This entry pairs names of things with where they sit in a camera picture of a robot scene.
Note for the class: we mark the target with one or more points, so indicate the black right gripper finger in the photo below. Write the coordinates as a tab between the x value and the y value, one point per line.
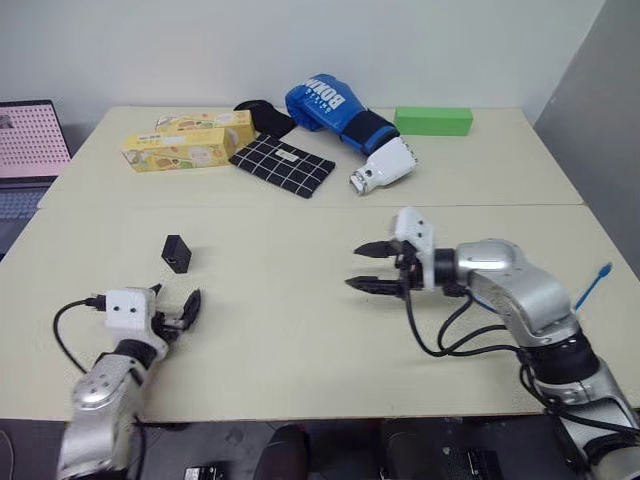
377	249
372	285

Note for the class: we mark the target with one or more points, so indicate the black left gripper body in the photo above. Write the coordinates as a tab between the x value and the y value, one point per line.
170	324

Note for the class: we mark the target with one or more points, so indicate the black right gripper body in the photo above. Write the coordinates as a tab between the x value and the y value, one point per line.
409	272

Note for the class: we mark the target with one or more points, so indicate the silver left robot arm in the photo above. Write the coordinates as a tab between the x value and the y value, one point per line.
100	400

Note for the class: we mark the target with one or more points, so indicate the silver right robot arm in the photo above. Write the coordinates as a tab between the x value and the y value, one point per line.
530	300

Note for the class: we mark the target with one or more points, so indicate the small black box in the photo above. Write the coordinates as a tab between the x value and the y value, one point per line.
176	254

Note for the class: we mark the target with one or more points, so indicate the yellow printed carton box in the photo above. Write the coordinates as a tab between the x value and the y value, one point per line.
175	150
210	121

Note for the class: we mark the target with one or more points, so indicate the black white checked pouch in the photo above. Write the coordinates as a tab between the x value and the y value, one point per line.
282	165

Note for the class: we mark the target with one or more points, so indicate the green rectangular block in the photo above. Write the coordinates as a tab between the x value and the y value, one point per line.
432	121

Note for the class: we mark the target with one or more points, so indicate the blue boxing glove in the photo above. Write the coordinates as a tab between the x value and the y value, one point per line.
325	107

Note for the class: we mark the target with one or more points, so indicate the black device with label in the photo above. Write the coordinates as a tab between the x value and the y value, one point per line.
202	473

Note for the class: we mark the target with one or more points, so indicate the dark rounded shape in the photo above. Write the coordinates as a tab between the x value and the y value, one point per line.
286	452

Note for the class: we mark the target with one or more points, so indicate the black fabric item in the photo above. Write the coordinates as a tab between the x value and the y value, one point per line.
265	117

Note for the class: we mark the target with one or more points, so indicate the blue toothbrush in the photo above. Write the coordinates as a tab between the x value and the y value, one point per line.
592	286

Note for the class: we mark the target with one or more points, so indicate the laptop with pink screen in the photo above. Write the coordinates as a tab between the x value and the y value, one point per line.
27	150

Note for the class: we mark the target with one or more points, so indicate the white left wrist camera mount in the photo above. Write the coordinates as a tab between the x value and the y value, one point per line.
129	312

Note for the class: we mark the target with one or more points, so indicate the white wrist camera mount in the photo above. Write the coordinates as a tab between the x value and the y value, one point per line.
129	312
415	235

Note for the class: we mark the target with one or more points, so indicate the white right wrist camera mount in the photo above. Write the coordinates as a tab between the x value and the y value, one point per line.
415	235

